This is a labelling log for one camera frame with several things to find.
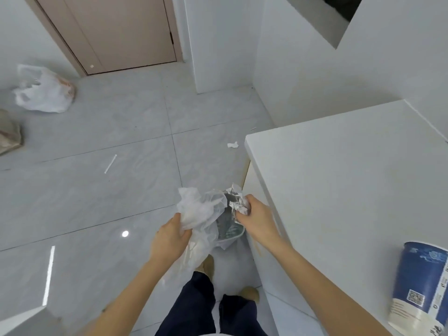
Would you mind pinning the tan shoe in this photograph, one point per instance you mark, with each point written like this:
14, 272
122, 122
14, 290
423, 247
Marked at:
207, 265
251, 294

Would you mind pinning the person's left forearm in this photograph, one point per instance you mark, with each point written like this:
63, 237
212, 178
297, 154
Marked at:
134, 293

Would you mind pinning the tan right shoe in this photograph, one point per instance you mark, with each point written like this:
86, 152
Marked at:
251, 294

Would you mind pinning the white cabinet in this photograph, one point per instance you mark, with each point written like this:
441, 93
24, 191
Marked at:
280, 269

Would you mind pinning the beige wooden door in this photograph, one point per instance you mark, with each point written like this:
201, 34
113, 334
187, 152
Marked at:
115, 27

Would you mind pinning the white paper ball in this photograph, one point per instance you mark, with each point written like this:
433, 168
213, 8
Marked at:
238, 201

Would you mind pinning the dark blue trousers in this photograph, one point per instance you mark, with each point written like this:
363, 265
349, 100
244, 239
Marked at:
196, 311

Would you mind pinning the small crumpled paper scrap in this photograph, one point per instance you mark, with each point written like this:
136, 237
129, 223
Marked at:
232, 145

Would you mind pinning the white plastic shopping bag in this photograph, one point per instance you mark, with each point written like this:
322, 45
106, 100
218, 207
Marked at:
43, 90

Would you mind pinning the person's right forearm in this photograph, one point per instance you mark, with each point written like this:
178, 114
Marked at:
325, 290

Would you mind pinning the white wrapped straw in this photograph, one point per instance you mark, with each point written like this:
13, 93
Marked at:
111, 164

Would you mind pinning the person's left hand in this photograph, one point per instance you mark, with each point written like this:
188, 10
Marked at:
167, 241

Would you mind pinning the translucent white plastic bag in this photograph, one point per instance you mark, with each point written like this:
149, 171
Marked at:
201, 213

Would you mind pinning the tan left shoe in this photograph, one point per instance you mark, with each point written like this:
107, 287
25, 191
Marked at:
207, 265

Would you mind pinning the person's left thumb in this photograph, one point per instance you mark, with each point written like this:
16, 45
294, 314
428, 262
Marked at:
187, 235

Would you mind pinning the person's right thumb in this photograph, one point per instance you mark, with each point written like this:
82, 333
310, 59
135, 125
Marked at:
240, 216

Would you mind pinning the blue paper cup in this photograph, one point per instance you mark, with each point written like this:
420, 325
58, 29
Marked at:
420, 286

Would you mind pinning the grey trash bin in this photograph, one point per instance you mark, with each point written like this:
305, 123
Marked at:
229, 230

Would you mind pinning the brown paper bag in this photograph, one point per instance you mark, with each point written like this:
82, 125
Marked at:
8, 134

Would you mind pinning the person's right hand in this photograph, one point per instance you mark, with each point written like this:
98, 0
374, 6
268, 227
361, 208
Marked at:
257, 222

